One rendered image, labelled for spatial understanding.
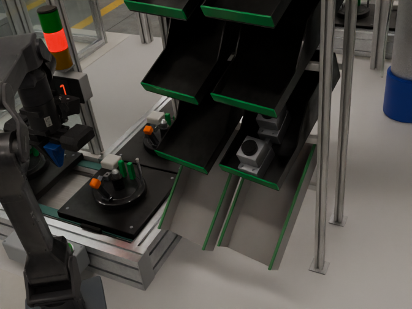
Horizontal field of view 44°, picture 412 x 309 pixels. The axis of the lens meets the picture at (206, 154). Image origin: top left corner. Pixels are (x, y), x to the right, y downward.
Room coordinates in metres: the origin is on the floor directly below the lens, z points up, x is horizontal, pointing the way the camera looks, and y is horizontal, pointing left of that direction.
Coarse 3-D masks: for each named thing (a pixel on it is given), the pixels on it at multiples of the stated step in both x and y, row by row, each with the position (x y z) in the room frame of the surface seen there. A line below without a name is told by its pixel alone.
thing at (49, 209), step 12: (0, 132) 1.46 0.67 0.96; (84, 156) 1.27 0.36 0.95; (96, 156) 1.25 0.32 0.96; (84, 168) 1.23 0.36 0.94; (96, 168) 1.21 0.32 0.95; (60, 180) 1.21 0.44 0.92; (72, 180) 1.21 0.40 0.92; (84, 180) 1.20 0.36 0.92; (48, 192) 1.17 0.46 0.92; (60, 192) 1.16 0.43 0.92; (72, 192) 1.15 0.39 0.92; (48, 204) 1.11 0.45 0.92; (60, 204) 1.10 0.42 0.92; (48, 216) 1.03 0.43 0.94; (132, 240) 0.89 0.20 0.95
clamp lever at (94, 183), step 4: (100, 176) 1.01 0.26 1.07; (92, 180) 0.99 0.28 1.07; (96, 180) 0.98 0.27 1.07; (100, 180) 0.99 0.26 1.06; (92, 184) 0.98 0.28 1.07; (96, 184) 0.98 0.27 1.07; (100, 184) 0.98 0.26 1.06; (96, 188) 0.97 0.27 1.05; (100, 188) 0.99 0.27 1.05; (100, 192) 0.99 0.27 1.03; (104, 192) 0.99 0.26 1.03; (104, 196) 1.00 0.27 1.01; (108, 196) 1.00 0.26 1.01
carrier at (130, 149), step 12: (156, 120) 1.37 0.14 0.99; (168, 120) 1.30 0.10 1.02; (144, 132) 1.33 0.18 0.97; (156, 132) 1.29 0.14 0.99; (132, 144) 1.27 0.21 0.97; (144, 144) 1.24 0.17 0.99; (132, 156) 1.21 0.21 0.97; (144, 156) 1.20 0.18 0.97; (156, 156) 1.19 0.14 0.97; (156, 168) 1.14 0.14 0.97; (168, 168) 1.13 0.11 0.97
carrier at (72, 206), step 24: (120, 168) 1.09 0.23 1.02; (144, 168) 1.15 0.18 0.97; (96, 192) 1.04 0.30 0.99; (120, 192) 1.03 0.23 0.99; (144, 192) 1.03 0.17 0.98; (168, 192) 1.03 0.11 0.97; (72, 216) 0.98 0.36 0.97; (96, 216) 0.97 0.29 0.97; (120, 216) 0.96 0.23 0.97; (144, 216) 0.95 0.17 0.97
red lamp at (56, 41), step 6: (48, 36) 1.22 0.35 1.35; (54, 36) 1.22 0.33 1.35; (60, 36) 1.23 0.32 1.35; (48, 42) 1.23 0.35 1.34; (54, 42) 1.22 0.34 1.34; (60, 42) 1.23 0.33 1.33; (66, 42) 1.25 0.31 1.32; (48, 48) 1.23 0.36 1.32; (54, 48) 1.22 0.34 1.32; (60, 48) 1.22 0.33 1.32
